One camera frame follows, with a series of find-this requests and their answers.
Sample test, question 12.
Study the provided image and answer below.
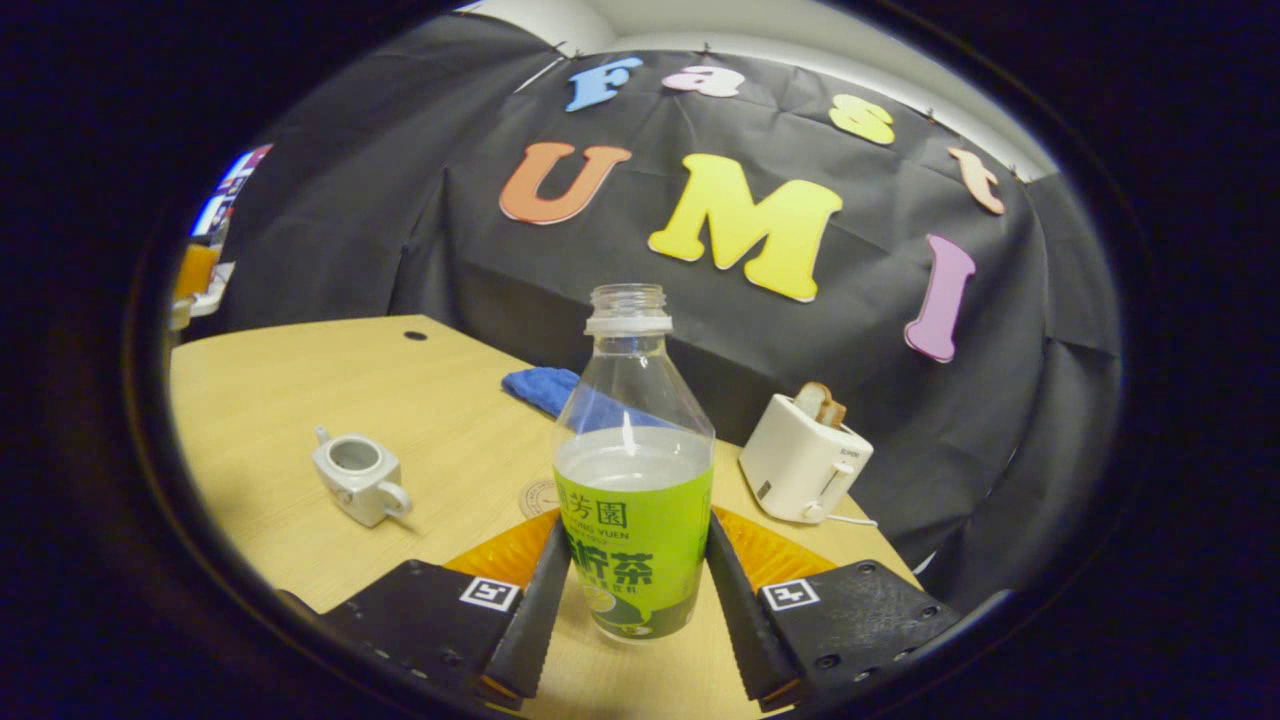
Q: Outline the blue towel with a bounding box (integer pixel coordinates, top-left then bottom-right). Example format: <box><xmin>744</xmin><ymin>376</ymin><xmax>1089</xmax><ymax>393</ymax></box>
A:
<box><xmin>501</xmin><ymin>367</ymin><xmax>601</xmax><ymax>421</ymax></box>

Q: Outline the green label water bottle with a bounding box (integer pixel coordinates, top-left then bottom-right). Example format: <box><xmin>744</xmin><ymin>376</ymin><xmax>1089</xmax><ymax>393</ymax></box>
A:
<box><xmin>552</xmin><ymin>284</ymin><xmax>717</xmax><ymax>643</ymax></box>

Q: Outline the white toaster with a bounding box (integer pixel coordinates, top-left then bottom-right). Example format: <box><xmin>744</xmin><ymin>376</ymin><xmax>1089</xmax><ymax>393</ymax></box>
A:
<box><xmin>739</xmin><ymin>393</ymin><xmax>874</xmax><ymax>525</ymax></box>

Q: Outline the toast bread slice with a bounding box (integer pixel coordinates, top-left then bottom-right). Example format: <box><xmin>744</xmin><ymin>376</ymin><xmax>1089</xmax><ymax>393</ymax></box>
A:
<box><xmin>794</xmin><ymin>382</ymin><xmax>848</xmax><ymax>429</ymax></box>

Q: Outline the white ceramic teacup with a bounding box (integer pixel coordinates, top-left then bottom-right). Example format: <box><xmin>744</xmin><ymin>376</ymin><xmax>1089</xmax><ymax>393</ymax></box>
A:
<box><xmin>312</xmin><ymin>426</ymin><xmax>413</xmax><ymax>528</ymax></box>

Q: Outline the computer monitor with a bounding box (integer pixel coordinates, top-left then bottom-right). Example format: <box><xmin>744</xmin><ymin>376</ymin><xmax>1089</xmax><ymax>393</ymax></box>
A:
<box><xmin>190</xmin><ymin>143</ymin><xmax>273</xmax><ymax>241</ymax></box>

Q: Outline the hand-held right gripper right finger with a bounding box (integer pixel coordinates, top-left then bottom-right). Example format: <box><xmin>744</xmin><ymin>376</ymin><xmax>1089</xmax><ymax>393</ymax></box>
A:
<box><xmin>705</xmin><ymin>508</ymin><xmax>961</xmax><ymax>713</ymax></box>

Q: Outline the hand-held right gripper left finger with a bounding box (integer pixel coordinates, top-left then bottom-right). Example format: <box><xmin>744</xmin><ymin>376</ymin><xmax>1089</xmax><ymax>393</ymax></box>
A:
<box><xmin>320</xmin><ymin>508</ymin><xmax>573</xmax><ymax>701</ymax></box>

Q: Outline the black backdrop cloth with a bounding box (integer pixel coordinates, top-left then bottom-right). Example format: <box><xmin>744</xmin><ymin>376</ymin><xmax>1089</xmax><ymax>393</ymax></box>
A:
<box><xmin>215</xmin><ymin>15</ymin><xmax>1123</xmax><ymax>611</ymax></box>

